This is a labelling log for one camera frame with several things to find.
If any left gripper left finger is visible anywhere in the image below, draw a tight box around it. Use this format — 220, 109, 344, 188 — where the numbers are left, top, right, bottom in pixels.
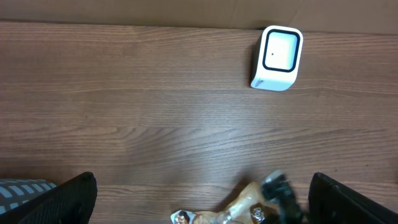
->
1, 172, 98, 224

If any grey plastic shopping basket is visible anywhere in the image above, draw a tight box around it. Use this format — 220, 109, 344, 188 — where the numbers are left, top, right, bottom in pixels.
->
0, 179, 56, 214

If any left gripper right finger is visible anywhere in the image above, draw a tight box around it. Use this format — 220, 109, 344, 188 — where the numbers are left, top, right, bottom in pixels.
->
308, 172, 397, 224

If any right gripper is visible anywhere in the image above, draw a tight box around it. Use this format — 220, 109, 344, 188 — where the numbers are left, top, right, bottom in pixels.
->
261, 170, 303, 224

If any beige cookie snack bag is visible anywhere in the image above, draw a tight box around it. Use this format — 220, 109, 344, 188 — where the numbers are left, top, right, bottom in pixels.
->
170, 182, 280, 224

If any white barcode scanner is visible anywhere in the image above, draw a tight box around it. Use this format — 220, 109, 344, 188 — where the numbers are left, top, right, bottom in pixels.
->
250, 26, 303, 91

